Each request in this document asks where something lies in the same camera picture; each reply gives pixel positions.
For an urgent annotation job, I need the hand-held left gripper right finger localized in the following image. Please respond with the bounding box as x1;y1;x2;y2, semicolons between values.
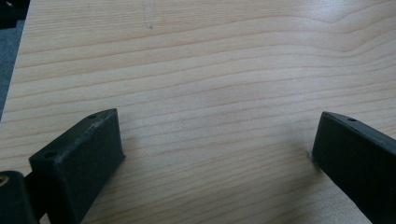
311;111;396;224

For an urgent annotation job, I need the dark object at table edge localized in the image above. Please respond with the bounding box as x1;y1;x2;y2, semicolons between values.
0;0;32;31

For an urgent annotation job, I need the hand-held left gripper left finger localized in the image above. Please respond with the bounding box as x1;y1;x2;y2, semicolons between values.
28;107;126;224

